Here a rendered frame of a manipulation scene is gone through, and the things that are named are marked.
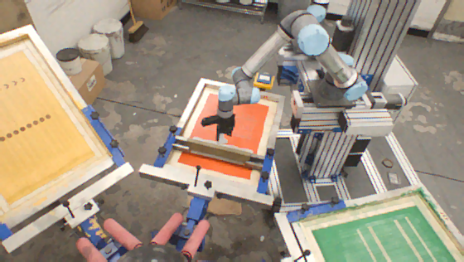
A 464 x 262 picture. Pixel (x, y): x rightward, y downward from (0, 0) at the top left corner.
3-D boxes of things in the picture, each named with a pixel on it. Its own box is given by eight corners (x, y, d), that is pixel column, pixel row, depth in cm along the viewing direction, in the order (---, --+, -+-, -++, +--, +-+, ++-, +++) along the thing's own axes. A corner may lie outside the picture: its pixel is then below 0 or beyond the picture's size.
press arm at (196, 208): (197, 191, 173) (197, 186, 169) (209, 195, 172) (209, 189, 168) (186, 222, 161) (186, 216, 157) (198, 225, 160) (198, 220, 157)
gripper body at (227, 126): (231, 138, 172) (233, 121, 163) (215, 133, 173) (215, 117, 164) (234, 127, 177) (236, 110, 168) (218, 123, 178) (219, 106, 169)
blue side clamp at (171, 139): (174, 132, 206) (174, 124, 201) (182, 134, 206) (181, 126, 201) (154, 172, 186) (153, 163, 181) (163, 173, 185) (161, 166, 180)
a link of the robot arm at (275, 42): (295, -5, 150) (224, 73, 172) (304, 7, 142) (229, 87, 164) (311, 9, 157) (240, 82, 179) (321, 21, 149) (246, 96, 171)
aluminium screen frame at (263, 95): (201, 82, 238) (201, 78, 235) (284, 100, 231) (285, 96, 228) (156, 171, 185) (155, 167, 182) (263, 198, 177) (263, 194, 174)
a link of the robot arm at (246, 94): (255, 79, 164) (233, 80, 162) (262, 94, 157) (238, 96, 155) (253, 91, 170) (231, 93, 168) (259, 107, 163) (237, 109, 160)
